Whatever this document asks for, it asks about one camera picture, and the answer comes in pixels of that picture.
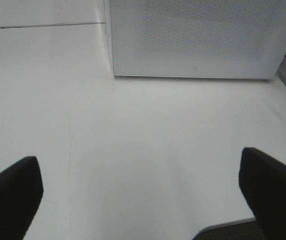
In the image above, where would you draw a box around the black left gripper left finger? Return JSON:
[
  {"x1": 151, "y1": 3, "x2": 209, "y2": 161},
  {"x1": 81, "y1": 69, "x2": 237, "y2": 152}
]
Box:
[{"x1": 0, "y1": 156, "x2": 44, "y2": 240}]

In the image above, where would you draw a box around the white microwave door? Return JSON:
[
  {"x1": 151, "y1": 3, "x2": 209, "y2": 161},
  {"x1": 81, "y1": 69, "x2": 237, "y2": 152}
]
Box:
[{"x1": 107, "y1": 0, "x2": 286, "y2": 80}]

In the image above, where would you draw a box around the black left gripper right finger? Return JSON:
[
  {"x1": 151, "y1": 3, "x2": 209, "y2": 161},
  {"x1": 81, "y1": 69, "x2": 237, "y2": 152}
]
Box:
[{"x1": 238, "y1": 147, "x2": 286, "y2": 240}]

